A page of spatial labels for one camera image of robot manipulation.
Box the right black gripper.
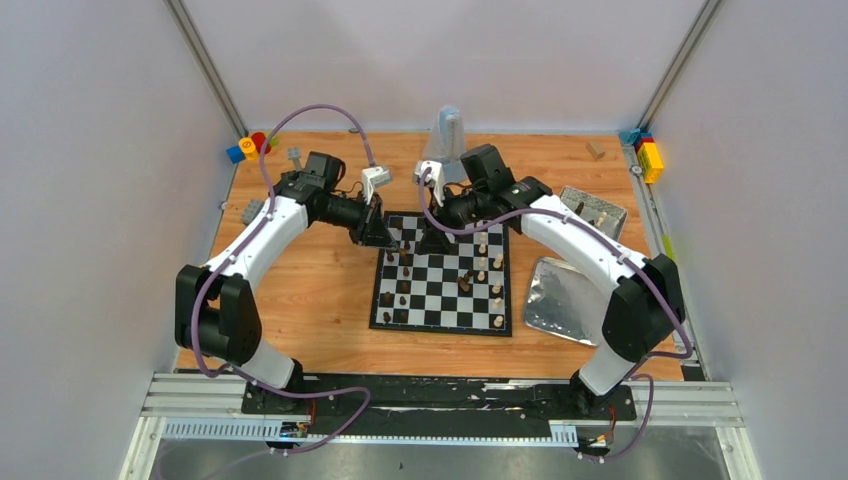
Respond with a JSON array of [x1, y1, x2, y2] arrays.
[[418, 184, 490, 254]]

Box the black white chessboard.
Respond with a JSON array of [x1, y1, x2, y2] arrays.
[[369, 211, 512, 337]]

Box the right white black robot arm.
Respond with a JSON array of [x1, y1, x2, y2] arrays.
[[414, 144, 693, 418]]

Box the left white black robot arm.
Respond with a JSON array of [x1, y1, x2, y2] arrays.
[[174, 152, 398, 413]]

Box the dark fallen chess piece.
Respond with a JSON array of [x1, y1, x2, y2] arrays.
[[456, 275, 471, 294]]

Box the grey lego tower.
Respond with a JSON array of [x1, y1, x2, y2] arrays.
[[287, 147, 303, 171]]

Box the blue grey lego brick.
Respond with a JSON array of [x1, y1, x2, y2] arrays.
[[240, 199, 264, 226]]

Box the silver metal tray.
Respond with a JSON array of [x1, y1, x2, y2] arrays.
[[522, 256, 608, 347]]

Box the colourful toy blocks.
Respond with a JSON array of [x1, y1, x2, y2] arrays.
[[225, 131, 279, 164]]

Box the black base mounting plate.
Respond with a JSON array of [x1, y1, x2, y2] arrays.
[[241, 373, 637, 438]]

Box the clear plastic container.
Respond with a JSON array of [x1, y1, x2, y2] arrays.
[[560, 186, 628, 241]]

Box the small wooden block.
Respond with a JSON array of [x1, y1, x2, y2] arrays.
[[586, 142, 606, 160]]

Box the stacked lego bricks right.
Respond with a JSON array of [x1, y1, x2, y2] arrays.
[[618, 129, 664, 185]]

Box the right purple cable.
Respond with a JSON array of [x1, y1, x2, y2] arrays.
[[417, 166, 695, 463]]

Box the purple cable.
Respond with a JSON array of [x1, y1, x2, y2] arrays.
[[189, 103, 378, 457], [417, 166, 695, 463]]

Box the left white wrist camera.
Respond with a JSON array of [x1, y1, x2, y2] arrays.
[[361, 165, 392, 204]]

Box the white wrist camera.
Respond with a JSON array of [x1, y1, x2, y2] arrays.
[[361, 165, 392, 204], [414, 160, 446, 207]]

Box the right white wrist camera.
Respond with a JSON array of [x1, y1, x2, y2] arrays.
[[414, 160, 446, 207]]

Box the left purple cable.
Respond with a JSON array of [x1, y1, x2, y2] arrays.
[[189, 103, 378, 457]]

